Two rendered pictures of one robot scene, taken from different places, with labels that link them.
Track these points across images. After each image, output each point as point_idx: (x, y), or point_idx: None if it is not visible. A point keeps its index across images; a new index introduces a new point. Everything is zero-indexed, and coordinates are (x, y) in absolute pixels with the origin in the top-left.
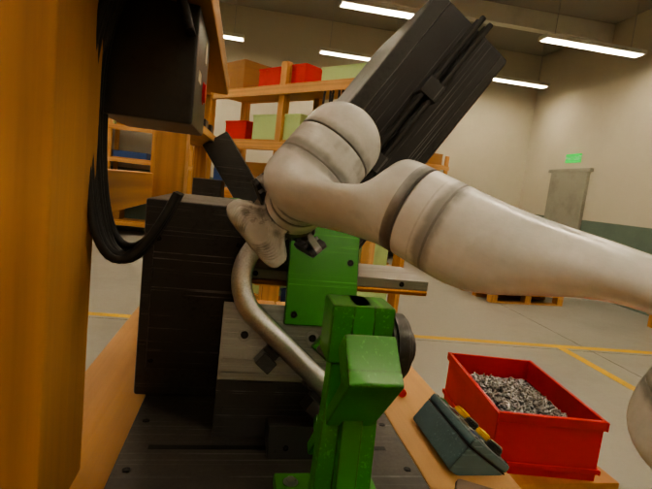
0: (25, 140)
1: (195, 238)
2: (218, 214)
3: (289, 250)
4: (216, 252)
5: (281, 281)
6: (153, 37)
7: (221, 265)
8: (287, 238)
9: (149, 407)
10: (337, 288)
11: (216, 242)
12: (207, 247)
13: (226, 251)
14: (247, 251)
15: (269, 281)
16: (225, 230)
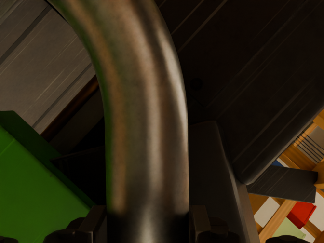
0: None
1: (285, 2)
2: (299, 91)
3: (73, 190)
4: (216, 25)
5: (63, 121)
6: None
7: (181, 16)
8: (62, 234)
9: None
10: None
11: (240, 42)
12: (243, 12)
13: (202, 47)
14: (141, 48)
15: (82, 97)
16: (251, 80)
